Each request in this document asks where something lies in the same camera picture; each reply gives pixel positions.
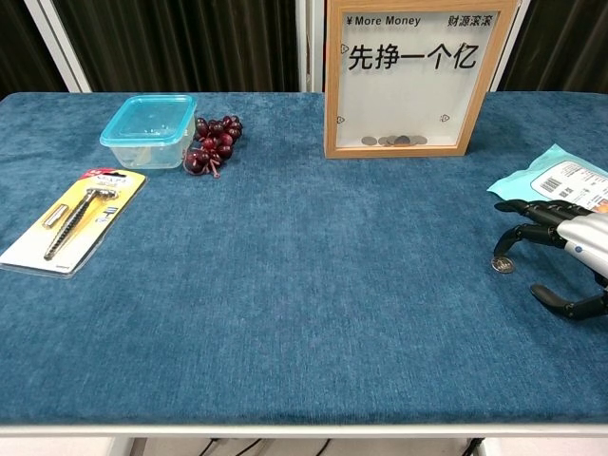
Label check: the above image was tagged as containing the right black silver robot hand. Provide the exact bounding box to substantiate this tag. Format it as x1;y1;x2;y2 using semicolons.
492;199;608;322

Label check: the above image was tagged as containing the teal wet wipes pack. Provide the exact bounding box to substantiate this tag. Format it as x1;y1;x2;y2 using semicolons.
486;143;608;216

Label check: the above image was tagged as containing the dark curtain panel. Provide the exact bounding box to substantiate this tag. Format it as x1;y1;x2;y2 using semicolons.
51;0;301;94
0;0;66;96
496;0;608;92

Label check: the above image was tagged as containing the wooden glass-front money box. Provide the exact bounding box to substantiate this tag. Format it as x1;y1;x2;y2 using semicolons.
323;0;519;160

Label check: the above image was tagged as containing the blue table cloth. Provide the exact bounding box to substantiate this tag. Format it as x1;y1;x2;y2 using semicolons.
0;91;608;427

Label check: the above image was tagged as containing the bunch of purple grapes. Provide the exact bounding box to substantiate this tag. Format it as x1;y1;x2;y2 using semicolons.
182;114;244;180

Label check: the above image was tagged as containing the clear container with blue lid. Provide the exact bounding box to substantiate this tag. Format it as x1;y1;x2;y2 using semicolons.
99;94;199;171

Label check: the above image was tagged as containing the razor in yellow blister pack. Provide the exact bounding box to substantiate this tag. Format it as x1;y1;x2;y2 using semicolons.
0;166;147;280

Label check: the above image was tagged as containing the white partition post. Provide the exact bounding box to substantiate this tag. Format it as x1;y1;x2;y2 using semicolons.
23;0;92;94
294;0;329;94
487;0;531;92

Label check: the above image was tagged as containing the white table frame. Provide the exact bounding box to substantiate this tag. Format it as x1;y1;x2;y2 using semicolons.
0;422;608;456

